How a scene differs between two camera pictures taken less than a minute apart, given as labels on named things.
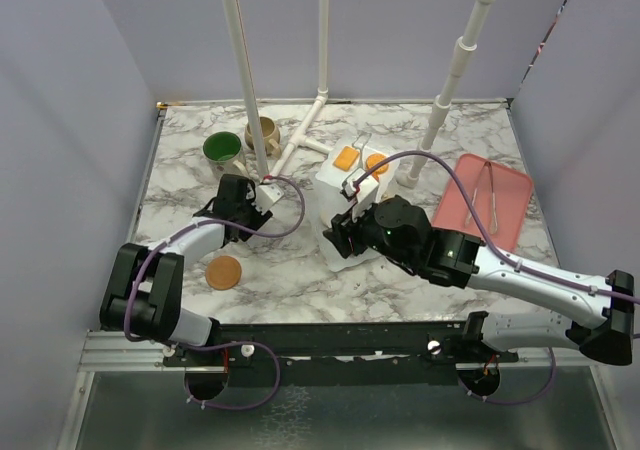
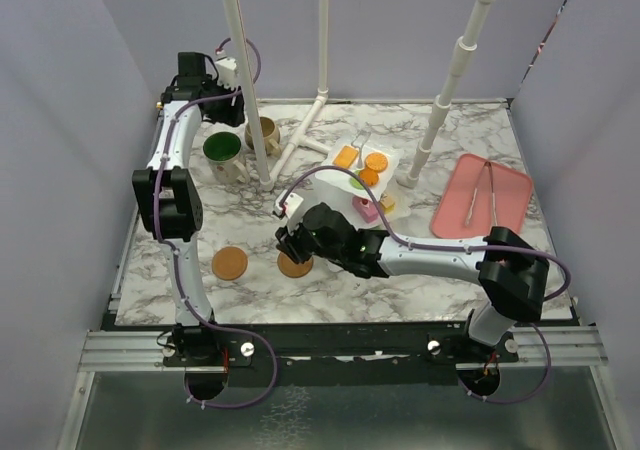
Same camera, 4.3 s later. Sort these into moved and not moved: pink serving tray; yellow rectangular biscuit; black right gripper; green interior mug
Moved: black right gripper
Not moved: yellow rectangular biscuit; pink serving tray; green interior mug
